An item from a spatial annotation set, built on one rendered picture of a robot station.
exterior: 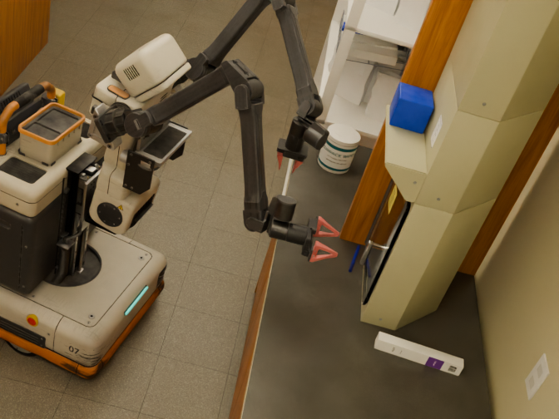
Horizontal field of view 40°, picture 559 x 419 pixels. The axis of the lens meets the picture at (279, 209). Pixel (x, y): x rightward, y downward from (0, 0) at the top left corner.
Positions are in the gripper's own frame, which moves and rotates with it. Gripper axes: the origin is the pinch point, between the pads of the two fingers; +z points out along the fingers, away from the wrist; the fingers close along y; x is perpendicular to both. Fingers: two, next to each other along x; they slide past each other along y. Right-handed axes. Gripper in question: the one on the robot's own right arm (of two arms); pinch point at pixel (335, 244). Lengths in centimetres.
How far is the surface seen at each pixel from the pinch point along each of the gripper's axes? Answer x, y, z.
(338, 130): 6, 77, -1
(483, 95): -60, -6, 20
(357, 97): 19, 132, 8
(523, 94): -62, -3, 30
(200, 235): 114, 125, -46
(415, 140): -34.9, 9.7, 12.6
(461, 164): -40.3, -6.2, 22.5
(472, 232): -12.8, 5.1, 37.4
